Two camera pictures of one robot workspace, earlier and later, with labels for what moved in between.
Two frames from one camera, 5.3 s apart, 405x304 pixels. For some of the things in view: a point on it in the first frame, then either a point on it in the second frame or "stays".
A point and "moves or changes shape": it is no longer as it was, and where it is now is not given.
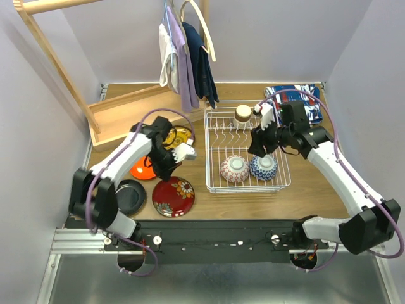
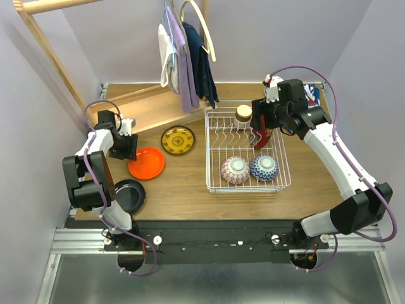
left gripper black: [165, 166] → [127, 147]
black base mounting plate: [215, 242] stays
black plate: [131, 196] stays
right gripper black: [259, 139] → [260, 107]
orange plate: [143, 169] stays
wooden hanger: [209, 49] stays
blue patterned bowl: [264, 168] stays
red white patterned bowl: [234, 168] stays
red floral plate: [173, 198] moves or changes shape
